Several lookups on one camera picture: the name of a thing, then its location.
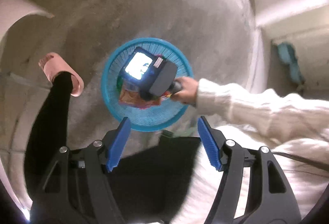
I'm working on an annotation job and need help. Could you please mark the blue tissue box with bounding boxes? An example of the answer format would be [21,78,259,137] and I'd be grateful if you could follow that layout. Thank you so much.
[119,47,165,90]

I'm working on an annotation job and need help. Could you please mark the white sweater forearm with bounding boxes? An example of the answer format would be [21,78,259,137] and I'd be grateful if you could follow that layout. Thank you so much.
[196,79,328,143]

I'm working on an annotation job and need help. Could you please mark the right hand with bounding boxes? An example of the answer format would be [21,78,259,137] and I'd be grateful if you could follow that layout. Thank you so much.
[171,76,198,106]

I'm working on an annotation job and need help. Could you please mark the blue plastic basket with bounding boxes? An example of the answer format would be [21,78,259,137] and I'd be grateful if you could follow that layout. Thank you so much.
[101,37,193,132]

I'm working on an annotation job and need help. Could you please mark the orange snack bag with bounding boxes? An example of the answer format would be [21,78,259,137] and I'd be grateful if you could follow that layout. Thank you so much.
[119,89,161,109]

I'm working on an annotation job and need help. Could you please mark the black trouser leg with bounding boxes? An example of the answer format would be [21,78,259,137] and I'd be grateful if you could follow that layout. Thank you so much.
[24,72,73,199]

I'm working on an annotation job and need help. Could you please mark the pink slipper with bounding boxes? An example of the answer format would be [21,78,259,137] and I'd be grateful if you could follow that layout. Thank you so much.
[38,52,84,97]

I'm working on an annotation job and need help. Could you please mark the teal plastic basins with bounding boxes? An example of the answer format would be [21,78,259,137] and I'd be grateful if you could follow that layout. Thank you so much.
[277,42,305,85]

